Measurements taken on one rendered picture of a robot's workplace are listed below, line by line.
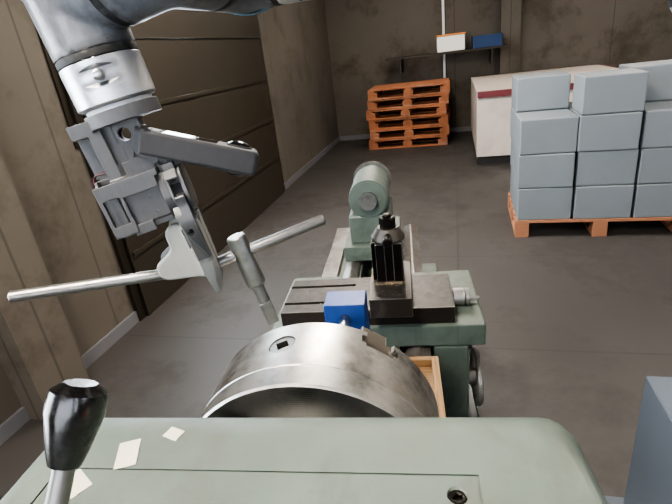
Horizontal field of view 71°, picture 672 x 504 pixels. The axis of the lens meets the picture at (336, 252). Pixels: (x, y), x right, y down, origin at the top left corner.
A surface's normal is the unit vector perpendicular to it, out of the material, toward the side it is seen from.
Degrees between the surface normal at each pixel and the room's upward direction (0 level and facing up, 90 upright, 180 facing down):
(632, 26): 90
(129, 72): 80
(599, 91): 90
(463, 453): 0
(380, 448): 0
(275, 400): 90
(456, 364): 90
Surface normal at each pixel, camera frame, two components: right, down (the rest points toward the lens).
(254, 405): -0.12, 0.40
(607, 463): -0.11, -0.91
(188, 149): 0.19, 0.29
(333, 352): 0.11, -0.91
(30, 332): 0.97, -0.01
